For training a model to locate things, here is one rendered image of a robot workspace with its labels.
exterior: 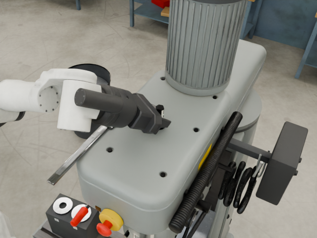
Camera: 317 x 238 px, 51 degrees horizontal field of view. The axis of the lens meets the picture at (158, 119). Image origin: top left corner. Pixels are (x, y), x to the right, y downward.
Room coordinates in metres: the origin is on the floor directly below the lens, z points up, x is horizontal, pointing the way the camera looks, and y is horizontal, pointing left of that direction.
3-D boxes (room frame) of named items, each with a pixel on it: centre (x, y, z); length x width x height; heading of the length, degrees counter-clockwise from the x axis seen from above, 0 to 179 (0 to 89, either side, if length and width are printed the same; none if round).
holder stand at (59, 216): (0.83, 0.38, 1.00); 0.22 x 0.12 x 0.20; 70
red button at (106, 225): (0.40, 0.11, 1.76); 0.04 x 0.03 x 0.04; 64
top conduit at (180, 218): (0.59, -0.15, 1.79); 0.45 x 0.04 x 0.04; 154
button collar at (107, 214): (0.42, 0.10, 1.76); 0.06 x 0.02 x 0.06; 64
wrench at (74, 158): (0.53, 0.17, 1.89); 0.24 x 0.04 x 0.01; 154
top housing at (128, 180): (0.64, -0.01, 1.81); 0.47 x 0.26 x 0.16; 154
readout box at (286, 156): (0.74, -0.43, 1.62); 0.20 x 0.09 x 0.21; 154
